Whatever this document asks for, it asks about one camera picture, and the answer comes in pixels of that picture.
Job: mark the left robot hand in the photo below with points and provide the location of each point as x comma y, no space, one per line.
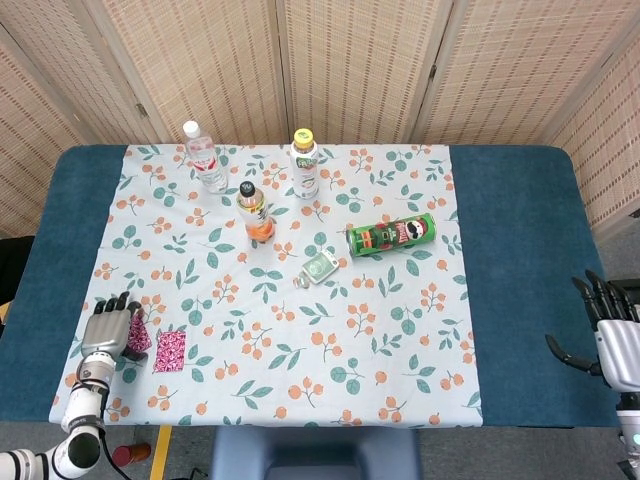
105,332

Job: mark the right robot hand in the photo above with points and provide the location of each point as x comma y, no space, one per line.
620,355

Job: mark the red patterned envelope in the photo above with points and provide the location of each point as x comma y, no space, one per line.
138,336
171,351

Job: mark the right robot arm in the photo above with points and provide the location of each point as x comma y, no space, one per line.
630,435

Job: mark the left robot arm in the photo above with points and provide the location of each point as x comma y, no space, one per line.
75,420

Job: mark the black box beside table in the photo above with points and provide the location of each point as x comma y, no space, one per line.
629,287

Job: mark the black object beside table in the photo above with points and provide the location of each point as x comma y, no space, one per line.
12,270

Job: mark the red cylinder can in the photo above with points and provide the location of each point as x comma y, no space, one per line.
132,453

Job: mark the yellow floor tape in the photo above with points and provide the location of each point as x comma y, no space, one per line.
161,452

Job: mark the blue felt table cover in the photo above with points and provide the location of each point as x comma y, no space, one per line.
525,225

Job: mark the orange drink bottle black cap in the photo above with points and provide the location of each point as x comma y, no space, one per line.
256,220

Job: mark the floral printed tablecloth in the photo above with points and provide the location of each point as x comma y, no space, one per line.
300,325

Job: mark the clear water bottle white cap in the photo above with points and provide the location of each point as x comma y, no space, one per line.
207,160

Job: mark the small candy wrapper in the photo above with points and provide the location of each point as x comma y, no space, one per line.
302,283

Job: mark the green white small box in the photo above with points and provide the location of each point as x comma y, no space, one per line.
320,266

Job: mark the blue chair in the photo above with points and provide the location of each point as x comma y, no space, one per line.
315,452

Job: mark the green Pringles can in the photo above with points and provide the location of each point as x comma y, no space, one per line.
392,235

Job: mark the white drink bottle yellow cap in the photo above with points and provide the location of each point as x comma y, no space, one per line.
305,170

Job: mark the bamboo folding screen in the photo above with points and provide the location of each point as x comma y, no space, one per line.
350,60

